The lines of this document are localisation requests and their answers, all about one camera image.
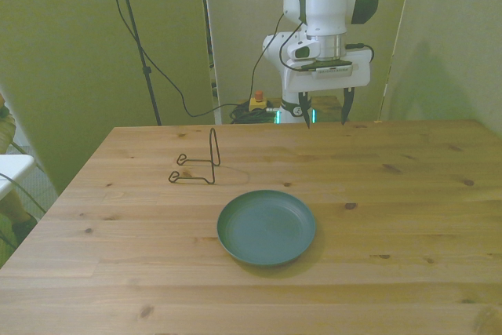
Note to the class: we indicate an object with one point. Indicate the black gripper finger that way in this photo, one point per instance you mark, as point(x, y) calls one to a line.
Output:
point(348, 101)
point(304, 105)

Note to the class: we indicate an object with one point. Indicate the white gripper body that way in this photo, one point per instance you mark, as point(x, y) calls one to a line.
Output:
point(333, 83)

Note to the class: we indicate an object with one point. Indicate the dark teal round plate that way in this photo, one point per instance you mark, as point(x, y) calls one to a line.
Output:
point(266, 229)

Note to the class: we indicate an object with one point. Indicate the yellow emergency stop button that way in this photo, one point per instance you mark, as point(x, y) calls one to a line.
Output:
point(258, 101)

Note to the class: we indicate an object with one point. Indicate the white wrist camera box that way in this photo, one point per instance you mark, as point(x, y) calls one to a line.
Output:
point(304, 52)

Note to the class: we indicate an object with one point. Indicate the black tripod camera stand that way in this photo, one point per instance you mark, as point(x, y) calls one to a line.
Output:
point(136, 37)

